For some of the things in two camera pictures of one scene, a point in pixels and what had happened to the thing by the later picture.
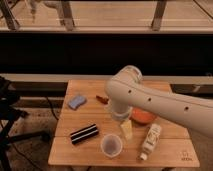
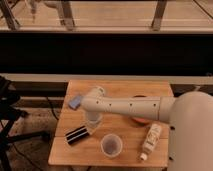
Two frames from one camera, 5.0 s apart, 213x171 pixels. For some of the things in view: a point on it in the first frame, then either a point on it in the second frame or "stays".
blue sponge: [76, 102] stays
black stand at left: [9, 116] stays
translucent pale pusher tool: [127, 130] -> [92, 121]
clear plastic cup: [111, 145] stays
